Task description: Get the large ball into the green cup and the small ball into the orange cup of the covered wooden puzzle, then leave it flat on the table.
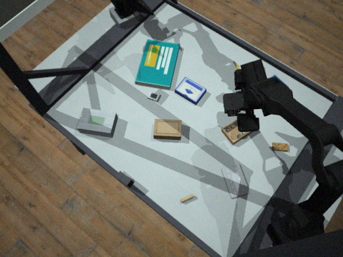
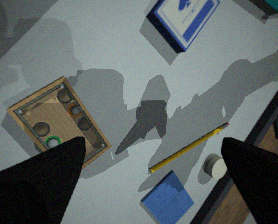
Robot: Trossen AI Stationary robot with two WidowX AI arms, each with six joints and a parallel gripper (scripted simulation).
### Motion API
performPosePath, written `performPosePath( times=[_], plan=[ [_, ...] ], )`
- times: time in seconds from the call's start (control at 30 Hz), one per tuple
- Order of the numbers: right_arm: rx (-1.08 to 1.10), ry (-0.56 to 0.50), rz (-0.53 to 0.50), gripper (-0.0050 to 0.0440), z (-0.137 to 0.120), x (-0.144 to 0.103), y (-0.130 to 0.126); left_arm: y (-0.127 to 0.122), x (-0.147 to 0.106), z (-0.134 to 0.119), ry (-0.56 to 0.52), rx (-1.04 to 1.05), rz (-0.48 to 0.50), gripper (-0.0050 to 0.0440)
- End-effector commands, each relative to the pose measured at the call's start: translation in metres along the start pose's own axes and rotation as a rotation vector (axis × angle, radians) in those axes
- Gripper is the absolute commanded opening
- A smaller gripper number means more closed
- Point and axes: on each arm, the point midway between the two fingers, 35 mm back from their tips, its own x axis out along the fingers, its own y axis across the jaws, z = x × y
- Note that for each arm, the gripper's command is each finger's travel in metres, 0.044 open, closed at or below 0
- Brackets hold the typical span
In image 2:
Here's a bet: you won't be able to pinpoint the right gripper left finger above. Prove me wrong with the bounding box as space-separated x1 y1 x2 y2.
0 136 86 224

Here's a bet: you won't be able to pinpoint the wooden ball-in-hole puzzle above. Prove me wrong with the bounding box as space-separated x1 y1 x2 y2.
6 76 112 169

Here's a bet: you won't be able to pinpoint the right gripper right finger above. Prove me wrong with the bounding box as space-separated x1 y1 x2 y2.
221 137 278 224

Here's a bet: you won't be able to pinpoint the yellow pencil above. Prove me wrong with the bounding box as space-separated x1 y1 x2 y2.
150 123 229 173

